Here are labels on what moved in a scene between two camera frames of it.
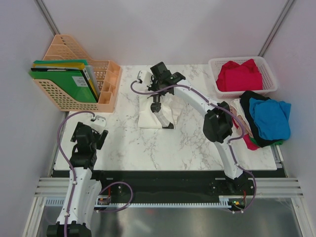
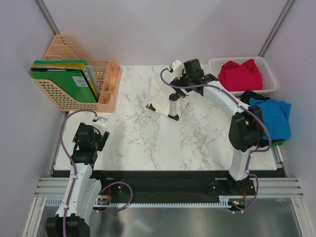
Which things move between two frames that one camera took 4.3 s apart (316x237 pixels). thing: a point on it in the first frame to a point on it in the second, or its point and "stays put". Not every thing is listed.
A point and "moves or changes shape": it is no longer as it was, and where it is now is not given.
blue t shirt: x=271 y=118 stays put
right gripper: x=152 y=87 to x=179 y=82
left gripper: x=100 y=137 stays put
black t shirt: x=259 y=140 stays put
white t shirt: x=172 y=108 moves or changes shape
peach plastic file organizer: x=107 y=72 stays put
